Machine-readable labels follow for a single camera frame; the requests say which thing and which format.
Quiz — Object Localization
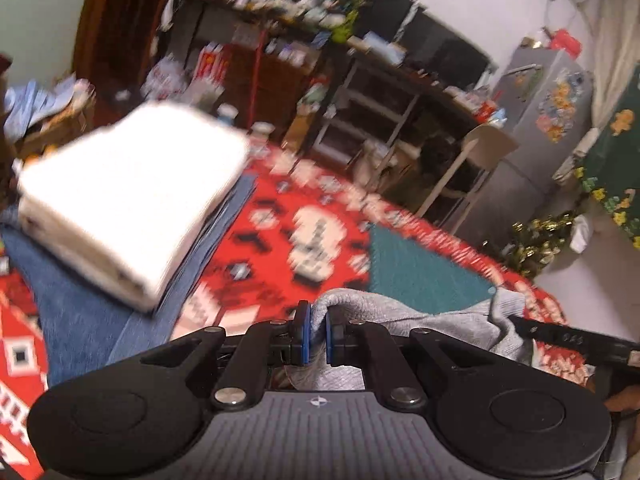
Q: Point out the blue striped cloth pile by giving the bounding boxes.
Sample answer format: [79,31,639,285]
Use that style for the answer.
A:
[5,80,96,136]

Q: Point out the black desk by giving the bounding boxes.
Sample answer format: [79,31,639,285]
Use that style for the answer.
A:
[320,45,496,171]

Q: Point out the wooden door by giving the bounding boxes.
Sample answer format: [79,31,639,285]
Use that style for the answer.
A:
[72,0,173,111]

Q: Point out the person's right hand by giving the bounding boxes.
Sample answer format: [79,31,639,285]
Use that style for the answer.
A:
[606,391,640,413]

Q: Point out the red broom handle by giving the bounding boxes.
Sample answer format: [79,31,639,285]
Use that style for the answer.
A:
[247,30,268,126]

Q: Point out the green Christmas curtain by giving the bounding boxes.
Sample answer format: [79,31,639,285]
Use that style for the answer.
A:
[575,92,640,251]

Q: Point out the red patterned blanket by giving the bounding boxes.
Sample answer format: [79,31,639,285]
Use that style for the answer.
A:
[0,142,596,480]

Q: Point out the beige plastic chair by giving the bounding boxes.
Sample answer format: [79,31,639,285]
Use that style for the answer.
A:
[415,125,521,221]

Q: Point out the folded blue towel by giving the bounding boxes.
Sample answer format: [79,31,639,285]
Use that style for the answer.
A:
[0,172,258,388]

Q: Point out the grey refrigerator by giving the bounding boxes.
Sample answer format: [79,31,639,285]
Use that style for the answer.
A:
[470,45,593,221]

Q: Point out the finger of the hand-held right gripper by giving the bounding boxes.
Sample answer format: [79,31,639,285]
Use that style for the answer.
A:
[510,314,640,367]

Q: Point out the colourful fridge magnets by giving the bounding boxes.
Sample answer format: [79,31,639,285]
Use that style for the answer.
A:
[537,75,583,141]

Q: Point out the white plastic bag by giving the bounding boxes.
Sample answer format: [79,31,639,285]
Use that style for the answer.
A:
[145,57,188,101]

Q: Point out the brown wooden drawer cabinet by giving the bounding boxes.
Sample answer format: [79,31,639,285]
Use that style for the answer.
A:
[200,45,331,151]

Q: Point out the white folded towel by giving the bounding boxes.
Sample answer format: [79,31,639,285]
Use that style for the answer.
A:
[17,101,251,311]

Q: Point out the small Christmas tree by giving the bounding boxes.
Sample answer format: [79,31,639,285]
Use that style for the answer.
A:
[505,210,588,278]

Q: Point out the red paper bag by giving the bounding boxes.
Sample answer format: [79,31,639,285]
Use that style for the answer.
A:
[547,27,583,58]

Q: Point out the green cutting mat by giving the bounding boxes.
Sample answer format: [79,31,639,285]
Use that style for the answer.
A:
[367,222,498,313]

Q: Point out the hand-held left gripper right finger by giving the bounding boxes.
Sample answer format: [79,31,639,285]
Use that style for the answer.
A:
[325,310,496,413]

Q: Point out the white hanging cloth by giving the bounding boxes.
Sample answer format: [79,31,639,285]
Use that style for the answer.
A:
[570,215,591,253]

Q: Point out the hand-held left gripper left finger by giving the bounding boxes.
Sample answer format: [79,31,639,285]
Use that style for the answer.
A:
[140,301,314,411]

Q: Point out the beige curtain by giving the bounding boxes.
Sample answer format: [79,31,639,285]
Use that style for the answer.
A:
[592,0,640,126]

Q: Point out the red cardboard box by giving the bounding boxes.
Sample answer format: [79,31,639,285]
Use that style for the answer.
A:
[197,45,233,83]

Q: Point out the grey sweater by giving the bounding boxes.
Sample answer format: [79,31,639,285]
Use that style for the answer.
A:
[290,287,531,391]

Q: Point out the black monitor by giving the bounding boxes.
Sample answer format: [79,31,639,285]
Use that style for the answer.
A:
[395,10,493,86]

